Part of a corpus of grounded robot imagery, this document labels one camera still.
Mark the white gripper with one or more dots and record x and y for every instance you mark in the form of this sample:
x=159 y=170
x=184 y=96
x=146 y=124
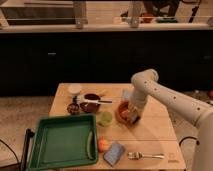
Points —
x=134 y=114

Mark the red bowl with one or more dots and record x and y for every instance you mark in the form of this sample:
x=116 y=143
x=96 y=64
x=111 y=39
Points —
x=124 y=113

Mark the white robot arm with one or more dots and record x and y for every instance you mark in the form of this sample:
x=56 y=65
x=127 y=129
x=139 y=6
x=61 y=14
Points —
x=196 y=112

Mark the dark maroon bowl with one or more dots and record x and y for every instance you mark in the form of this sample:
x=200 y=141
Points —
x=90 y=107

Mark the white small bowl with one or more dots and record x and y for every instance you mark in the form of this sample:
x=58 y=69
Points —
x=74 y=88

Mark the light blue cloth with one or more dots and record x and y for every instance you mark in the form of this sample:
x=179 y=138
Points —
x=125 y=95

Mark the light green cup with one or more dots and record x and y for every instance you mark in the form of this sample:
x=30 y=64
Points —
x=105 y=119

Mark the orange toy fruit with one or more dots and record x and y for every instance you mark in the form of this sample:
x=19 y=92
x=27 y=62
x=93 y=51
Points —
x=103 y=145

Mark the blue grey sponge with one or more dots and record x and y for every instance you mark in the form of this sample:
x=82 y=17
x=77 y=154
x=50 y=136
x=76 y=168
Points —
x=114 y=153

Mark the dark round toy food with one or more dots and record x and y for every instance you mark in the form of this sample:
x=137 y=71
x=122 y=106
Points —
x=73 y=108

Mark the green pea pod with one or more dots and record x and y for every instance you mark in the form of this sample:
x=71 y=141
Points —
x=88 y=146

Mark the green plastic tray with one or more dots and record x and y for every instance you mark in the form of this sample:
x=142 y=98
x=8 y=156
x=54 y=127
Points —
x=60 y=142

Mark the black table clamp bar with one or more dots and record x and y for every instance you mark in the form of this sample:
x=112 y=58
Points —
x=29 y=134

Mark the white black-handled spatula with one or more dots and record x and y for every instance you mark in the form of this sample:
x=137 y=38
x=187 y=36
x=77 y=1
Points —
x=82 y=99

